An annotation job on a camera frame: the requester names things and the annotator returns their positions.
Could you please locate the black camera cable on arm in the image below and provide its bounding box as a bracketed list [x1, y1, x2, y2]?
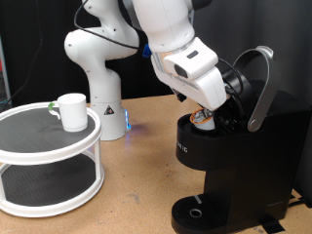
[73, 0, 245, 96]

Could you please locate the silver metal ring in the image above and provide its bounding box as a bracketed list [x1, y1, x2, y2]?
[189, 208, 203, 219]

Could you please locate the white mug with green-marked handle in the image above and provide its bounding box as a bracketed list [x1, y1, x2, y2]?
[48, 93, 89, 133]

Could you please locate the black Keurig coffee machine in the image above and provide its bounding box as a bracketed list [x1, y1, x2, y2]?
[171, 79, 312, 234]

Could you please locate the white two-tier turntable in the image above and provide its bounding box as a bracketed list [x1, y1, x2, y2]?
[0, 101, 105, 218]

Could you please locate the white orange-rimmed coffee pod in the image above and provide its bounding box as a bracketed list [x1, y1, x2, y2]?
[189, 107, 216, 132]

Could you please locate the grey metal rack upright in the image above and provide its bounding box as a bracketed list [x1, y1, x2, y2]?
[0, 35, 13, 108]

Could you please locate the black power cable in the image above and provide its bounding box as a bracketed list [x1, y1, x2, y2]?
[287, 194, 308, 210]

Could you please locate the blue cable clip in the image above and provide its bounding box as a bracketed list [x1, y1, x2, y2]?
[141, 43, 153, 59]

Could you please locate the black tape patch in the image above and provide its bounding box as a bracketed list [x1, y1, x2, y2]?
[258, 214, 287, 234]

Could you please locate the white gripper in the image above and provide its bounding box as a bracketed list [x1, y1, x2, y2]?
[155, 66, 228, 116]

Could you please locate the thin black hanging cable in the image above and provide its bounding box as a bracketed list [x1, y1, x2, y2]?
[3, 0, 44, 105]

